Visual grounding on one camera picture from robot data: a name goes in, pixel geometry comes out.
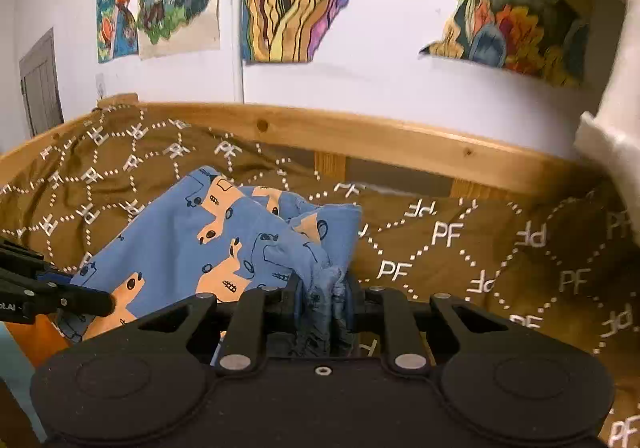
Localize wooden bed frame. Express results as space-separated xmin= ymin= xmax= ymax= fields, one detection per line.
xmin=0 ymin=92 xmax=622 ymax=201

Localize brown PF patterned blanket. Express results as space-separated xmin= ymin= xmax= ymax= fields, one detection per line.
xmin=1 ymin=104 xmax=639 ymax=447

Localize white wall pipe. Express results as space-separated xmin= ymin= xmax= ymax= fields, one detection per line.
xmin=230 ymin=0 xmax=245 ymax=104

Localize grey wall cabinet door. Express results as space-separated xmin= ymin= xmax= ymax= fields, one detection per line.
xmin=18 ymin=28 xmax=64 ymax=137

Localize blue car print pants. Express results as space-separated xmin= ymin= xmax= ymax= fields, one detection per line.
xmin=56 ymin=165 xmax=361 ymax=357

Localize flower fish wall poster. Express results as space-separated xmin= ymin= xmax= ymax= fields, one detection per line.
xmin=421 ymin=0 xmax=593 ymax=88

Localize white hanging cloth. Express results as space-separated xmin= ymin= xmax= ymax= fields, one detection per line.
xmin=575 ymin=13 xmax=639 ymax=236

